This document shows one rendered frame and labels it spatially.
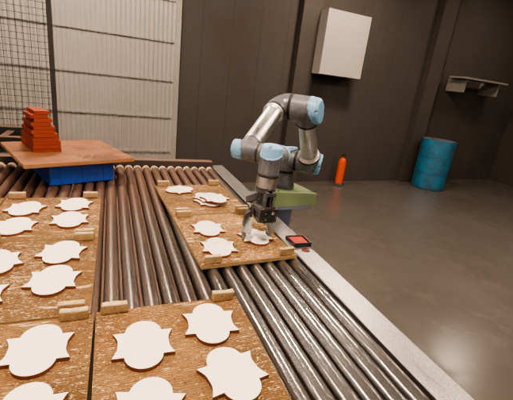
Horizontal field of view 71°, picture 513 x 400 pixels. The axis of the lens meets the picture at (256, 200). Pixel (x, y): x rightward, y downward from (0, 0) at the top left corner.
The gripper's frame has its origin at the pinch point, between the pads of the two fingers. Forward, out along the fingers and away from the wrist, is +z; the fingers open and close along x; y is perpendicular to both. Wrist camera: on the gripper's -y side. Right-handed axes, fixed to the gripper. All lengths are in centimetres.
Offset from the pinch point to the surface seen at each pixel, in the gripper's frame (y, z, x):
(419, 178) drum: -329, 73, 479
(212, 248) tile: 7.2, 0.2, -19.2
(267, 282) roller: 27.3, 2.2, -7.5
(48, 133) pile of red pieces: -92, -15, -74
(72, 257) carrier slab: 5, 1, -61
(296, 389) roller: 65, 2, -19
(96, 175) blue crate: -79, 2, -53
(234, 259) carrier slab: 13.9, 0.8, -13.6
